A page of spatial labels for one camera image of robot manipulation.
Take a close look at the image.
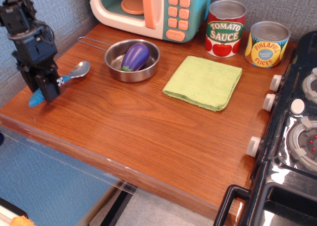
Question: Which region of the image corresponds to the green folded cloth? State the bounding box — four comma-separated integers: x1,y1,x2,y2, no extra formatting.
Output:
162,56,242,112

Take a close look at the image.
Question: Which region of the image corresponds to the blue handled metal spoon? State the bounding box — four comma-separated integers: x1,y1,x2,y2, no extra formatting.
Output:
29,60,90,107

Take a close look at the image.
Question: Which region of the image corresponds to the orange fuzzy object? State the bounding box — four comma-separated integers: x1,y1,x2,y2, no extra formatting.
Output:
9,216,35,226

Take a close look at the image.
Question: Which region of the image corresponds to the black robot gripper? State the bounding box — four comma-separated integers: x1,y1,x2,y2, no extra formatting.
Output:
7,25,60,103

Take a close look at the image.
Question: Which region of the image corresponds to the white stove knob middle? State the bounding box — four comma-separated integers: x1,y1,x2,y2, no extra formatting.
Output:
263,94,276,112

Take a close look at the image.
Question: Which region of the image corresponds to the purple toy eggplant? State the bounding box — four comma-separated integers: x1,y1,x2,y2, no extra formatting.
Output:
121,44,150,72

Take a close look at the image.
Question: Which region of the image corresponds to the pineapple slices can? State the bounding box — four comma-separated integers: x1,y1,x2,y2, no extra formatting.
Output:
245,21,291,68

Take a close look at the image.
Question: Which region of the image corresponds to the white stove knob rear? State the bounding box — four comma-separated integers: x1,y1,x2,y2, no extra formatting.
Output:
270,75,283,92

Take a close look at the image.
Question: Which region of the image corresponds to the small steel pan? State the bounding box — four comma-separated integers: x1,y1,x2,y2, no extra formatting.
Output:
78,36,160,83

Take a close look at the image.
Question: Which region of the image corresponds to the white stove knob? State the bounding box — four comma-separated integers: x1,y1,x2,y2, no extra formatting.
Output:
270,75,283,92
247,136,261,158
263,94,276,112

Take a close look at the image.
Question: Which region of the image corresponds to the tomato sauce can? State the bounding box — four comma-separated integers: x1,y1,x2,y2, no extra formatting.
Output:
205,0,247,57

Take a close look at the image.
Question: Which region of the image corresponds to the white stove knob front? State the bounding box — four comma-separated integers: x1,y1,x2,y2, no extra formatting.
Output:
247,136,261,158

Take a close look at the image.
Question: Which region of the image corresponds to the black toy stove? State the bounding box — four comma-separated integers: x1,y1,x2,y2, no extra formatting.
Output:
214,31,317,226

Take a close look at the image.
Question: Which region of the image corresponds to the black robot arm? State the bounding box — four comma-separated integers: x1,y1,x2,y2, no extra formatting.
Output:
0,0,60,102

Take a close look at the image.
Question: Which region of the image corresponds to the toy microwave teal and cream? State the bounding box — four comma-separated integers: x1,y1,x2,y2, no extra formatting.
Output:
90,0,211,43

